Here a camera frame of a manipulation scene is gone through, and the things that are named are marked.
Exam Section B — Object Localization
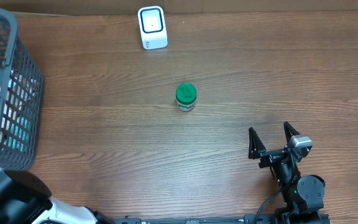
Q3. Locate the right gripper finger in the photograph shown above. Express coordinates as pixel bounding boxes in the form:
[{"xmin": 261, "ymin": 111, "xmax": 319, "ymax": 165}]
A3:
[
  {"xmin": 249, "ymin": 127, "xmax": 267, "ymax": 159},
  {"xmin": 283, "ymin": 121, "xmax": 300, "ymax": 145}
]

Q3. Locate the green lid jar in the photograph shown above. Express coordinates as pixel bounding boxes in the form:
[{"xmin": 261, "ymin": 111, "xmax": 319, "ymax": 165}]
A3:
[{"xmin": 175, "ymin": 83, "xmax": 197, "ymax": 111}]

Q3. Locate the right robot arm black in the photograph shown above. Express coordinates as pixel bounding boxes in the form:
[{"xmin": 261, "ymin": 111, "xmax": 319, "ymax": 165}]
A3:
[{"xmin": 244, "ymin": 121, "xmax": 331, "ymax": 224}]

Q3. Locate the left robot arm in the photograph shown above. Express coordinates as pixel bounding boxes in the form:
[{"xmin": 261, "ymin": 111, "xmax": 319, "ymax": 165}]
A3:
[{"xmin": 0, "ymin": 168, "xmax": 113, "ymax": 224}]

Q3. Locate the white barcode scanner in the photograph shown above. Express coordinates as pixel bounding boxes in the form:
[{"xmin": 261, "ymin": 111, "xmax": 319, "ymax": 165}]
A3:
[{"xmin": 137, "ymin": 6, "xmax": 168, "ymax": 50}]

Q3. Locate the grey plastic shopping basket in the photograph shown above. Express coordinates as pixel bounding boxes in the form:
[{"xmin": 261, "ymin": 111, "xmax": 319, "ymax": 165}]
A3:
[{"xmin": 0, "ymin": 9, "xmax": 45, "ymax": 170}]

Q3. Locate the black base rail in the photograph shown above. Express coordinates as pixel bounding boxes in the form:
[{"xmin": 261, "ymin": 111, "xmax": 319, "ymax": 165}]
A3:
[{"xmin": 110, "ymin": 213, "xmax": 332, "ymax": 224}]

